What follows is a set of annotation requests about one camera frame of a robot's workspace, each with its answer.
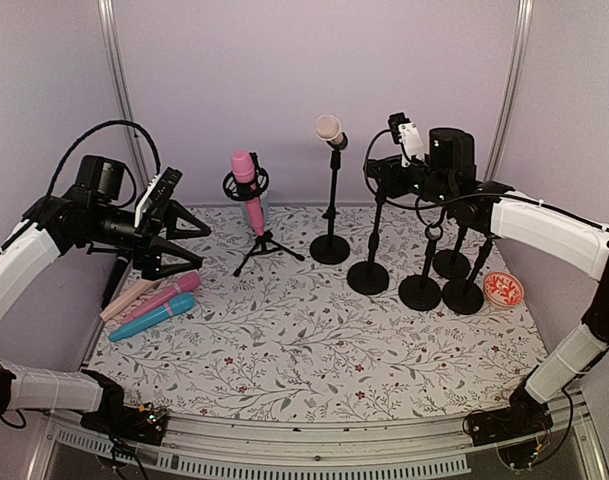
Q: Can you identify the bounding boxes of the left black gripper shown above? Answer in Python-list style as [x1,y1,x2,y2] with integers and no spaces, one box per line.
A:
[90,198,210,279]

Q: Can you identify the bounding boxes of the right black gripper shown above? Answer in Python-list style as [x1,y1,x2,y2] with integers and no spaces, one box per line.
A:
[367,154,455,208]

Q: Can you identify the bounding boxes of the black microphone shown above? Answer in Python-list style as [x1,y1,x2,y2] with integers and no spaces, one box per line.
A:
[100,254,130,308]

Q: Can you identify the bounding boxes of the short pink microphone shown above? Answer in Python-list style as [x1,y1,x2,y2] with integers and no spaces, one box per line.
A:
[121,271,201,324]

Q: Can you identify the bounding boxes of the beige microphone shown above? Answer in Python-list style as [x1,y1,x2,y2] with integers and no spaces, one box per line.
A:
[315,114,348,150]
[99,279,159,322]

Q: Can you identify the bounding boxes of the blue microphone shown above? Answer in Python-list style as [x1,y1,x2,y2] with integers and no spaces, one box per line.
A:
[109,293,196,342]

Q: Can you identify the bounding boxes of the round stand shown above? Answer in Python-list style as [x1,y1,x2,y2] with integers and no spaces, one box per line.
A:
[398,226,443,312]
[347,190,389,296]
[309,147,350,265]
[442,236,493,315]
[432,226,471,279]

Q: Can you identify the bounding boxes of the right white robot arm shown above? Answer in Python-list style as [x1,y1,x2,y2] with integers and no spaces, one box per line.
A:
[363,121,609,436]

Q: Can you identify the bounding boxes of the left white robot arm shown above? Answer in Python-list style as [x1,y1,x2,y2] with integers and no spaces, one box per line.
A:
[0,155,211,434]

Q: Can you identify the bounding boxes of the tall pink microphone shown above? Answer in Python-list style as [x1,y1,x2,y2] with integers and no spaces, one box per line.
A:
[231,150,265,236]

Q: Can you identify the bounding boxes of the floral table mat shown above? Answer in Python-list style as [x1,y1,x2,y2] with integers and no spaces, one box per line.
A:
[89,207,546,423]

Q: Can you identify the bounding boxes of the orange patterned small bowl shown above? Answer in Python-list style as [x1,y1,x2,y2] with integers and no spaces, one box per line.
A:
[483,272,525,308]

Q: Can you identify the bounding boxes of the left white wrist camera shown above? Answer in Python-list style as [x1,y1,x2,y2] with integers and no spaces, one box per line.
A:
[134,167,183,228]

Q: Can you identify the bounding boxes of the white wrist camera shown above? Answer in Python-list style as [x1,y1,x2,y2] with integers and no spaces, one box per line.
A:
[134,167,183,228]
[388,112,426,168]

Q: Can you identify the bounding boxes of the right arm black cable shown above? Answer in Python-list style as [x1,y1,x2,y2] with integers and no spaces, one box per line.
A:
[361,128,515,229]

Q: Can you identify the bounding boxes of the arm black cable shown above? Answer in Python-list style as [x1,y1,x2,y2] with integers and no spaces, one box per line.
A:
[361,128,515,229]
[48,118,163,201]

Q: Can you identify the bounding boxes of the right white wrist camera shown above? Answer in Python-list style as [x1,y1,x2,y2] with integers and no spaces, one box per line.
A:
[388,112,426,168]

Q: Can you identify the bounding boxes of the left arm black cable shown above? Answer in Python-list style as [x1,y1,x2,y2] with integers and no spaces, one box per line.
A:
[48,118,163,201]

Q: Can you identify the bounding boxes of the black tripod shock-mount stand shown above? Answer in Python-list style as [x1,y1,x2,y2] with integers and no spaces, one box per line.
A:
[222,150,305,277]

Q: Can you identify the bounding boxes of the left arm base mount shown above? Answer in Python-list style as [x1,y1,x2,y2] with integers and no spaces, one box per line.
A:
[80,369,168,446]

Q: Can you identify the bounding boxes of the right aluminium frame post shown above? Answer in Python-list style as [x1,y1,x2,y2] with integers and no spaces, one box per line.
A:
[483,0,534,181]

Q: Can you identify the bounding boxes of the aluminium frame post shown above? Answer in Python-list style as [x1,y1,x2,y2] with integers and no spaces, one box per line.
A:
[97,0,157,209]
[483,0,534,181]

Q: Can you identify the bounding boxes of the front aluminium rail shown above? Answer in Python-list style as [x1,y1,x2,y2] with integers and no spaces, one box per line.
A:
[26,389,609,479]

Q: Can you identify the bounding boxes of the left aluminium frame post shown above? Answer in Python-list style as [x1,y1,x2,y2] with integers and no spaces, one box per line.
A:
[97,0,157,209]

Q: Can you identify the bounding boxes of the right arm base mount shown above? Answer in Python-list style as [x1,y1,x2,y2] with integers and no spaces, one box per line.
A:
[462,404,553,446]

